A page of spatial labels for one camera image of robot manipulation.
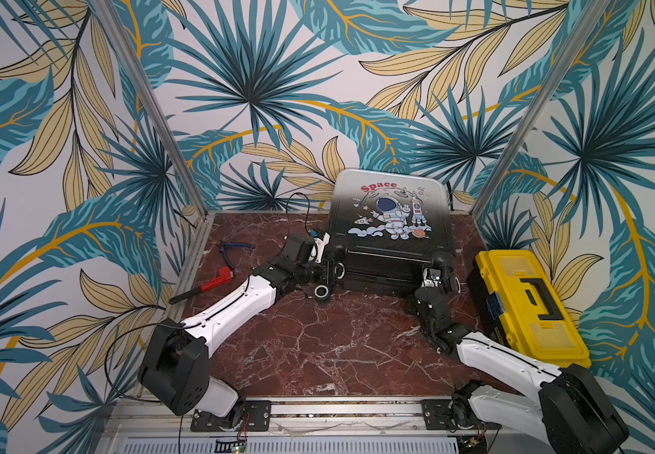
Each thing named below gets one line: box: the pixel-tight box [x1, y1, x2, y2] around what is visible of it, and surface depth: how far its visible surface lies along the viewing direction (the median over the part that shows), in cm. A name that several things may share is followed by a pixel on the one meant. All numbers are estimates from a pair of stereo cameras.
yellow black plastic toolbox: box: [466, 249, 592, 368], surface depth 78 cm
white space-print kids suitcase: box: [326, 168, 455, 297], surface depth 89 cm
